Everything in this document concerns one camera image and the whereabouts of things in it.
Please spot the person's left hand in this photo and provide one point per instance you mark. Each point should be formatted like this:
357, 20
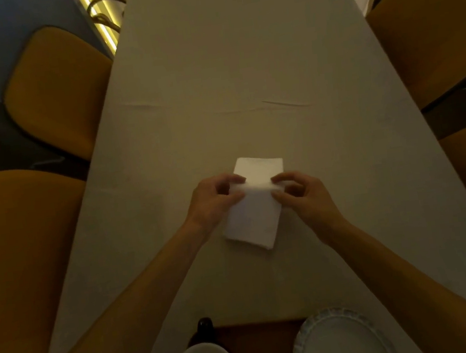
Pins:
207, 205

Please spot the person's right hand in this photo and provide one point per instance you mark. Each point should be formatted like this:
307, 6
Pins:
314, 206

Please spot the person's left thumb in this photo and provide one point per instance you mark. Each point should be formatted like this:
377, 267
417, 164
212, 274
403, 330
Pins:
234, 202

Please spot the person's right thumb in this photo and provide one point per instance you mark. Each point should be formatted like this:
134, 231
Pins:
283, 199

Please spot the white napkin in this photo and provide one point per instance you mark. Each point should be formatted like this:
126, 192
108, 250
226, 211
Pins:
256, 222

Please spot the person's right forearm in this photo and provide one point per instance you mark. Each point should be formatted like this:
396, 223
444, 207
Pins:
415, 291

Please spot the person's left forearm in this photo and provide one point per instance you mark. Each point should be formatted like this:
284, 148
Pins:
120, 326

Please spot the white tablecloth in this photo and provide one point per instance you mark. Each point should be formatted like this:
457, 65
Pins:
245, 74

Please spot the dark bottle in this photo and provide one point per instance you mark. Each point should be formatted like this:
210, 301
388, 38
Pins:
205, 329

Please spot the brown wooden tray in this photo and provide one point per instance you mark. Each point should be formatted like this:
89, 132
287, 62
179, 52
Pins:
264, 349

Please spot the white plate with embossed rim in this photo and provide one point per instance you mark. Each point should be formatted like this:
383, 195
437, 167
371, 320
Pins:
340, 344

